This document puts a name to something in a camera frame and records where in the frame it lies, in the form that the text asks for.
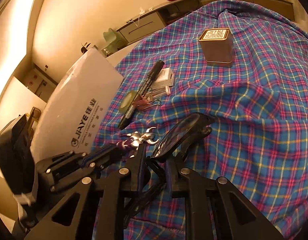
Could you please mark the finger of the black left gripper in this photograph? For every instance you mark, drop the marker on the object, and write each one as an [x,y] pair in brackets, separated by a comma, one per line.
[104,157]
[61,171]

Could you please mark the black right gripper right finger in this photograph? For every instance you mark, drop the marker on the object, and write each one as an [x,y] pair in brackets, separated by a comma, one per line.
[184,182]

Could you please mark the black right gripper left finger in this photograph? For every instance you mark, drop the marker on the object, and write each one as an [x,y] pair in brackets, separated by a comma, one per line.
[127,182]

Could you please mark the silver horned keychain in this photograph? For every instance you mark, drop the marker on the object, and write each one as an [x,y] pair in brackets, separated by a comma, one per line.
[133,140]

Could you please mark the black sunglasses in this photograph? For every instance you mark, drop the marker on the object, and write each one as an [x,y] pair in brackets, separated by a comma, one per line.
[193,124]

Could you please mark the black marker pen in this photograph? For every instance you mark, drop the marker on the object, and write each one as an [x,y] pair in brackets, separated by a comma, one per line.
[146,84]

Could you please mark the white usb power adapter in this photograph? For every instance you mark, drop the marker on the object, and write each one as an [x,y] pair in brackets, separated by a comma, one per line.
[165,78]

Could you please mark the square metal tea tin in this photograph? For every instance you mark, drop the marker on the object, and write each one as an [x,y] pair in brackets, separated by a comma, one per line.
[217,47]

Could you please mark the white cardboard storage box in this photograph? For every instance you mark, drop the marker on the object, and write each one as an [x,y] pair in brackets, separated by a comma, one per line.
[76,108]

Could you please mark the green tape roll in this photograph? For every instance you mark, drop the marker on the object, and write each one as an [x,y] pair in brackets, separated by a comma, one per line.
[128,100]

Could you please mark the pink binder clip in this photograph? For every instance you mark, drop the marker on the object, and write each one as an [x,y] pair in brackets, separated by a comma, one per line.
[145,102]

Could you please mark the potted plant white pot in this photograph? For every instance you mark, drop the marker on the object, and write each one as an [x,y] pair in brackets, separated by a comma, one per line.
[85,47]

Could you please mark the green plastic child chair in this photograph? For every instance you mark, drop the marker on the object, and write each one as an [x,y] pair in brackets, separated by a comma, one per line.
[115,41]

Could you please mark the blue pink plaid cloth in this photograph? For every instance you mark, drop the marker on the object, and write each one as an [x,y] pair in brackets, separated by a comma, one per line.
[260,104]

